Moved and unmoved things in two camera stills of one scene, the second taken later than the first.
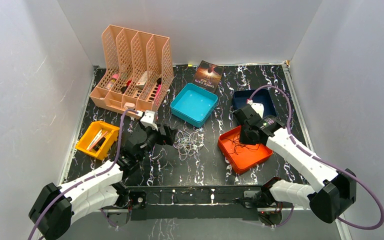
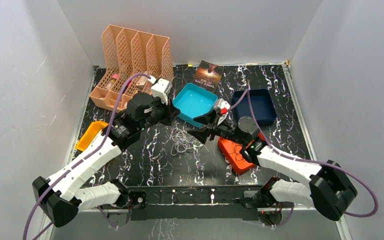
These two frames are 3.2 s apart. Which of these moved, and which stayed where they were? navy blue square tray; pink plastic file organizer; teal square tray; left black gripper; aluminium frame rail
Moved: left black gripper
Stayed: pink plastic file organizer; aluminium frame rail; navy blue square tray; teal square tray
